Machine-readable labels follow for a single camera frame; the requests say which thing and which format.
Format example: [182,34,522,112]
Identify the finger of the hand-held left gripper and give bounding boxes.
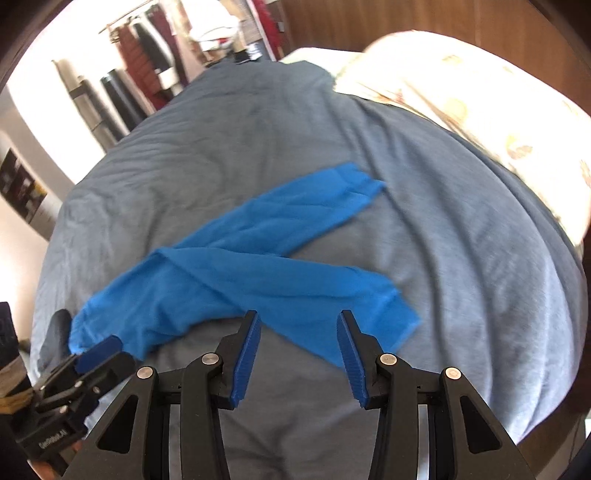
[39,310,73,370]
[74,336,137,386]

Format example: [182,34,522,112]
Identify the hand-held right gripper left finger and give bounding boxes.
[69,310,262,480]

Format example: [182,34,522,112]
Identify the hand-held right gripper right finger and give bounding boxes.
[337,310,539,480]

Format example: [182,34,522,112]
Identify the blue pants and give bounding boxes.
[68,161,421,370]

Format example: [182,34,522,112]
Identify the grey-blue bed blanket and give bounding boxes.
[30,60,587,480]

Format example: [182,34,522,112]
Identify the grey rolled mat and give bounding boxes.
[69,76,116,151]

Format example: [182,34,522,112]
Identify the black rolled mat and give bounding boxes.
[100,69,139,132]

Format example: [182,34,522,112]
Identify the cream floral pillow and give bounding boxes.
[335,30,591,252]

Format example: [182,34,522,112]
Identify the white bed sheet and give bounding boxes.
[279,46,370,77]

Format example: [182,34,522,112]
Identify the black hanging garment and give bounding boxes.
[134,21,174,75]

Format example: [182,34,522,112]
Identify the pink hanging garment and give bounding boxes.
[171,0,204,84]

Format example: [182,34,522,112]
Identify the white hanging garment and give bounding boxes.
[185,0,245,51]

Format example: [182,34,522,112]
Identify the red hanging garment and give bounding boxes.
[252,0,284,61]

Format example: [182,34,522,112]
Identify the wall poster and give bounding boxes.
[0,148,49,227]

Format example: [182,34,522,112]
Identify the clothes rail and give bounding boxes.
[98,14,139,34]

